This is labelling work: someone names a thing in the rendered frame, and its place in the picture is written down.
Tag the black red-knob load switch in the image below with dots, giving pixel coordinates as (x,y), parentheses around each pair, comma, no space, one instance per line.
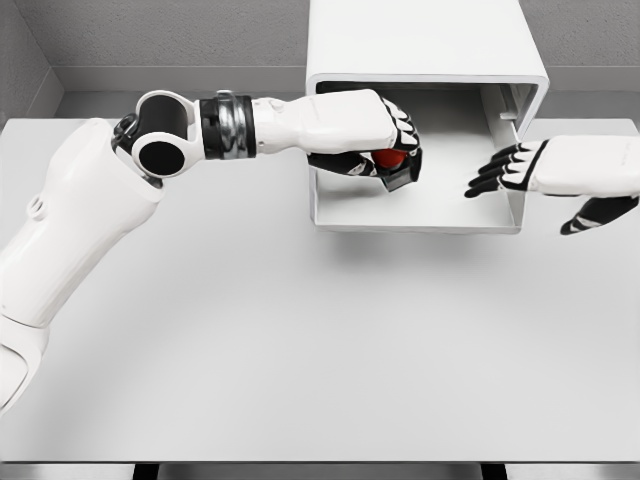
(397,175)

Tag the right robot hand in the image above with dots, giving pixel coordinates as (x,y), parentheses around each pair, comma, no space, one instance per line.
(575,162)

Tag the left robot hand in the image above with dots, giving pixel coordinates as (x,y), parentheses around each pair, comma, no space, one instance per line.
(345,122)

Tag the white storage cabinet shell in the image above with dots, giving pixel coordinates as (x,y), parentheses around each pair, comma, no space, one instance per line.
(415,40)

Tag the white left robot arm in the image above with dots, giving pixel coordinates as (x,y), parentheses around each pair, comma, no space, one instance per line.
(75,210)

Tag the white cabinet drawer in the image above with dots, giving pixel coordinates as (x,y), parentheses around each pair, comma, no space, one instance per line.
(440,210)

